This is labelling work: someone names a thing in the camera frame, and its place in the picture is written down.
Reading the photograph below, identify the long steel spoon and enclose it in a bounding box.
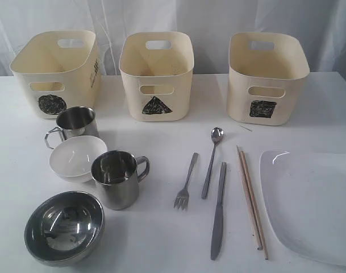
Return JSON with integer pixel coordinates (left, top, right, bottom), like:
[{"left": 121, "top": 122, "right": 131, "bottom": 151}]
[{"left": 201, "top": 127, "right": 224, "bottom": 199}]

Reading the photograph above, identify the small steel fork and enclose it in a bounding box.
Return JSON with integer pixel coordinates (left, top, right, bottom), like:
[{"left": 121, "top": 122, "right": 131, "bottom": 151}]
[{"left": 174, "top": 152, "right": 199, "bottom": 210}]

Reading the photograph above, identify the steel table knife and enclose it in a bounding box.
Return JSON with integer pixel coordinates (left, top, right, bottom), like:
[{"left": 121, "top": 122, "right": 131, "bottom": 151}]
[{"left": 210, "top": 162, "right": 227, "bottom": 260}]

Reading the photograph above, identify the wooden chopstick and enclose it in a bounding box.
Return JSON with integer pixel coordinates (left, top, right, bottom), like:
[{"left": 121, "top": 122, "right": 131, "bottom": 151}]
[
  {"left": 236, "top": 146, "right": 262, "bottom": 250},
  {"left": 240, "top": 151, "right": 269, "bottom": 260}
]

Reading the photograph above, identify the cream bin with black triangle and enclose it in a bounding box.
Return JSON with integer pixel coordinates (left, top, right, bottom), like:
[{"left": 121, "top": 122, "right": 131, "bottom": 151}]
[{"left": 119, "top": 31, "right": 194, "bottom": 122}]

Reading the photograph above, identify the cream bin with black square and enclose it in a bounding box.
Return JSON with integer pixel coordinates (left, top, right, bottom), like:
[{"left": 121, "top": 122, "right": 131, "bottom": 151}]
[{"left": 227, "top": 32, "right": 310, "bottom": 126}]

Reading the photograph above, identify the cream bin with black circle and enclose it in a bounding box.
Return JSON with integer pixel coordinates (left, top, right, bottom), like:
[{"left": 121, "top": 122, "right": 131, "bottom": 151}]
[{"left": 10, "top": 30, "right": 100, "bottom": 119}]

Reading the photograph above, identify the white square plate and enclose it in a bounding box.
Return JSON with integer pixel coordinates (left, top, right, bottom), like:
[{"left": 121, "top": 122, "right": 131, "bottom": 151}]
[{"left": 260, "top": 150, "right": 346, "bottom": 267}]

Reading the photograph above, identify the white curtain backdrop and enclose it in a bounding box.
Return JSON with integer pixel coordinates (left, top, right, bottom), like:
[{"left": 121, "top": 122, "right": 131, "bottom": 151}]
[{"left": 0, "top": 1, "right": 346, "bottom": 79}]

